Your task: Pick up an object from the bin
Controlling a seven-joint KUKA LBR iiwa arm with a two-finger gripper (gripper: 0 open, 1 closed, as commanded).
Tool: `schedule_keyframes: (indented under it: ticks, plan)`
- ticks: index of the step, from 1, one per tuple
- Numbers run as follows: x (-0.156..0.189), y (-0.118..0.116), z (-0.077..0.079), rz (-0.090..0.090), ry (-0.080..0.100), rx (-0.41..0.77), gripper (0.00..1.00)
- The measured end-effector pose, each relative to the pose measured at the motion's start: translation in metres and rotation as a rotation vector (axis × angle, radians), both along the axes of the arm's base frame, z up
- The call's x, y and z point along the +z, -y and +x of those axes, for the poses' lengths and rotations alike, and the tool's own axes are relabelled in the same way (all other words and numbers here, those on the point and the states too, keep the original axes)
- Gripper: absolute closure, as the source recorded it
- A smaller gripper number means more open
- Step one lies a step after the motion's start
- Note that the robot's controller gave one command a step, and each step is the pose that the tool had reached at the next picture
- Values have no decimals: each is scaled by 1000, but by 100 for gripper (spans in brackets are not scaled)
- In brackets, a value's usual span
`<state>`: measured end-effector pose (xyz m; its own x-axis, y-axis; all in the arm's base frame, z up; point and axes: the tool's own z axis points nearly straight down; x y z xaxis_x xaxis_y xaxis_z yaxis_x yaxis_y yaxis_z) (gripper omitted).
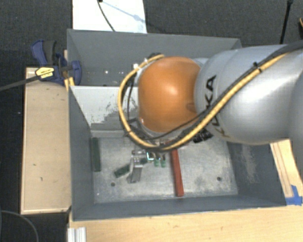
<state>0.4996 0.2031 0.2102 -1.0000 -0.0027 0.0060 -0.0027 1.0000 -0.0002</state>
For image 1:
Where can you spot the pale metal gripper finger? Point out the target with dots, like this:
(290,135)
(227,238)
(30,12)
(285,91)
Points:
(139,173)
(131,171)

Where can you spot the short dark green flat block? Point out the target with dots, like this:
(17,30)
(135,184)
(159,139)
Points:
(121,171)

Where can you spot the grey metal bin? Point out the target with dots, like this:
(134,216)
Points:
(146,193)

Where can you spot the red-brown flat block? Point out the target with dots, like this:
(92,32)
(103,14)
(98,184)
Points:
(177,173)

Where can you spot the long dark green flat block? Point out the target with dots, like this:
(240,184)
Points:
(96,155)

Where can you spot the pale wood flat board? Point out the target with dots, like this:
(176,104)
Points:
(45,145)

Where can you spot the black cylinder on white bracket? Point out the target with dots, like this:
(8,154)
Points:
(202,135)

